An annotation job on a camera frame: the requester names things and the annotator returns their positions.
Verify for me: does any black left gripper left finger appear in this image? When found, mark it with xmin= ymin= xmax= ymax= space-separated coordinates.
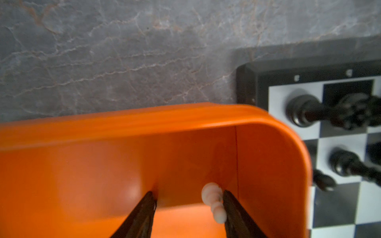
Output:
xmin=111 ymin=191 xmax=157 ymax=238

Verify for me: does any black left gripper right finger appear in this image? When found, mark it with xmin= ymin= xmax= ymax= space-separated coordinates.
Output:
xmin=223 ymin=190 xmax=267 ymax=238

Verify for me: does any black white chess board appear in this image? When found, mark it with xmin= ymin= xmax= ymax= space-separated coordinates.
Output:
xmin=236 ymin=59 xmax=381 ymax=238

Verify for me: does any black pawn on board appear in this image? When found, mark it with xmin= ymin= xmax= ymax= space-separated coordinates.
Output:
xmin=329 ymin=149 xmax=381 ymax=187

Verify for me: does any orange plastic tray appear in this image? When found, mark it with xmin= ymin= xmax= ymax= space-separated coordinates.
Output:
xmin=1 ymin=103 xmax=312 ymax=238

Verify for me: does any black rook near tray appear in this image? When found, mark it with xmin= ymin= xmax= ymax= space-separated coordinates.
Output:
xmin=286 ymin=94 xmax=358 ymax=131

